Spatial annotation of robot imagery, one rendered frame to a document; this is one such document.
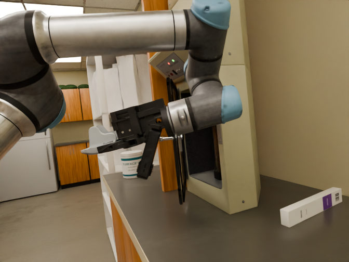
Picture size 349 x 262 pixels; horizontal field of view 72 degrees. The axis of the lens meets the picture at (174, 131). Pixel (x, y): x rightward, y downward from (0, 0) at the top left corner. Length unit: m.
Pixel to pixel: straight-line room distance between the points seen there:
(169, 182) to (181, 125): 0.63
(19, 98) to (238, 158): 0.61
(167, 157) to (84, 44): 0.71
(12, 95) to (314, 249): 0.71
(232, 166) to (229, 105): 0.33
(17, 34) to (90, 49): 0.12
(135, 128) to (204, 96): 0.16
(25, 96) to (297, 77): 0.95
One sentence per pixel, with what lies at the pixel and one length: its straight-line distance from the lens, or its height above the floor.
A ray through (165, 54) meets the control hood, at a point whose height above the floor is 1.49.
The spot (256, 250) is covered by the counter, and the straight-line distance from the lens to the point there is 0.65.
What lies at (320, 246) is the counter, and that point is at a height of 0.94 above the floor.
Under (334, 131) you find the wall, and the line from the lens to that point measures 1.03.
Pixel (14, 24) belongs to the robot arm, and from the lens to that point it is 0.51.
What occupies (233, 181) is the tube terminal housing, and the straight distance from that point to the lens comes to 0.80.
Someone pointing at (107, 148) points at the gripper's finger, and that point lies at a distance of 0.52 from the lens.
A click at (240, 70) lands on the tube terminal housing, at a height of 1.39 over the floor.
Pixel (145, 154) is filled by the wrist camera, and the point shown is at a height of 1.19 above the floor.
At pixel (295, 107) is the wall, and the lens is 1.12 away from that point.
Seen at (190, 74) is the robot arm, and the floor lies 1.36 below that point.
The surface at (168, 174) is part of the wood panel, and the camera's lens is 1.09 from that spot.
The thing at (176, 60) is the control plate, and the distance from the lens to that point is 0.85.
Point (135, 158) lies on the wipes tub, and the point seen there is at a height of 1.05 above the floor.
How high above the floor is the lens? 1.26
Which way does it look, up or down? 3 degrees down
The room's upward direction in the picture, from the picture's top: 6 degrees counter-clockwise
